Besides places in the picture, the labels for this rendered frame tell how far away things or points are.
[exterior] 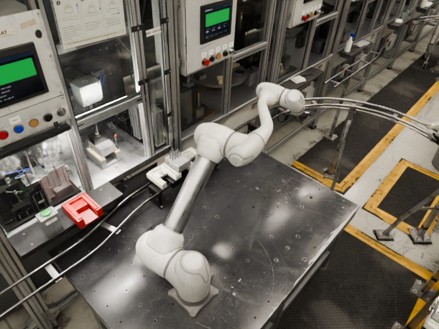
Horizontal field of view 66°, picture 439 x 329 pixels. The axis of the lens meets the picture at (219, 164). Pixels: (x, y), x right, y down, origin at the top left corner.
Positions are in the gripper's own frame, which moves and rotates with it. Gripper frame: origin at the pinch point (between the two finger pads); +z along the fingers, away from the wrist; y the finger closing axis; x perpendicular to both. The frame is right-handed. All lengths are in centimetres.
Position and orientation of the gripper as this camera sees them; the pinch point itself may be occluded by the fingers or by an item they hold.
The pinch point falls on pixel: (300, 120)
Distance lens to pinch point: 231.5
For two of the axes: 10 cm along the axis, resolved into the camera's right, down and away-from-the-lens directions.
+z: 3.2, 2.1, 9.2
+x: -0.5, 9.8, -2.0
